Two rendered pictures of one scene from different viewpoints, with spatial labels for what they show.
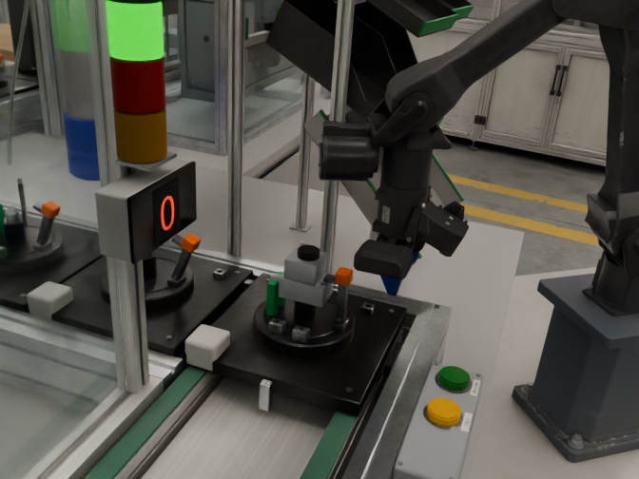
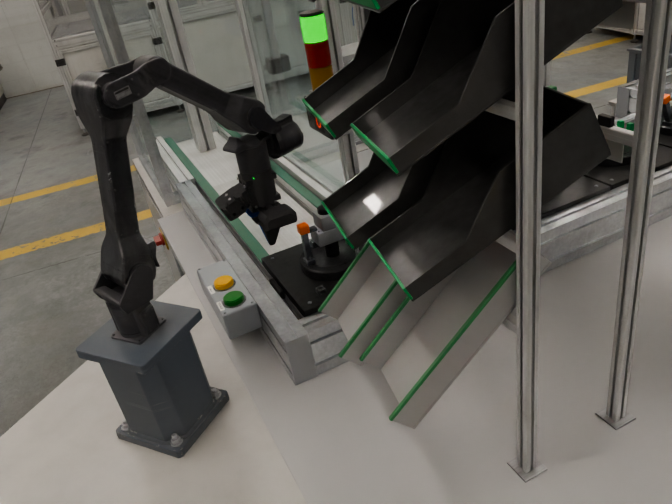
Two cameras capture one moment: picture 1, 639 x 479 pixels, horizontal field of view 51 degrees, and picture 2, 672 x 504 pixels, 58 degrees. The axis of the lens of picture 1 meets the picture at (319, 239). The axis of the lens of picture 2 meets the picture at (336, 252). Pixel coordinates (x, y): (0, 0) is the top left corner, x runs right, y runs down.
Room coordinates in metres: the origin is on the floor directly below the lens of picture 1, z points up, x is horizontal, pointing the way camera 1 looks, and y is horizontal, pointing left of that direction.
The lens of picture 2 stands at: (1.60, -0.64, 1.60)
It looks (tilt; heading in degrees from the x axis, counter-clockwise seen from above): 30 degrees down; 141
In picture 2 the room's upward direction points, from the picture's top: 10 degrees counter-clockwise
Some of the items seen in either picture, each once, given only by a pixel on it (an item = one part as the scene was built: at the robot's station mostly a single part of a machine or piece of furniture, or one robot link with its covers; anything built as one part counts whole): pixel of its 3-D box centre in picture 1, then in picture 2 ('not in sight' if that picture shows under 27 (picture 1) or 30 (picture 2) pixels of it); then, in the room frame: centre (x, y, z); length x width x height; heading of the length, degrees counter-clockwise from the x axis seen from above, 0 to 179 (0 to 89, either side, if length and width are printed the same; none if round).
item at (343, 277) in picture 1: (337, 294); (309, 240); (0.77, -0.03, 1.04); 0.04 x 0.02 x 0.08; 71
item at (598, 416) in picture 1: (597, 362); (157, 375); (0.76, -0.40, 0.96); 0.15 x 0.15 x 0.20; 20
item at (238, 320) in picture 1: (303, 334); (335, 265); (0.78, 0.01, 0.96); 0.24 x 0.24 x 0.02; 71
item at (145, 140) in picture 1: (141, 132); (322, 77); (0.64, 0.19, 1.28); 0.05 x 0.05 x 0.05
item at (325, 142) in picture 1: (373, 134); (264, 129); (0.74, -0.05, 1.27); 0.12 x 0.08 x 0.11; 94
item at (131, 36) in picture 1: (135, 28); (313, 27); (0.64, 0.19, 1.38); 0.05 x 0.05 x 0.05
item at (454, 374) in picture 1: (454, 380); (234, 300); (0.70, -0.19, 0.96); 0.04 x 0.04 x 0.02
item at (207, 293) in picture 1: (145, 261); not in sight; (0.86, 0.26, 1.01); 0.24 x 0.24 x 0.13; 71
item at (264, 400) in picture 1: (265, 395); not in sight; (0.66, 0.05, 0.95); 0.01 x 0.01 x 0.04; 71
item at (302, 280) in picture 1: (300, 271); (331, 221); (0.78, 0.02, 1.06); 0.08 x 0.04 x 0.07; 72
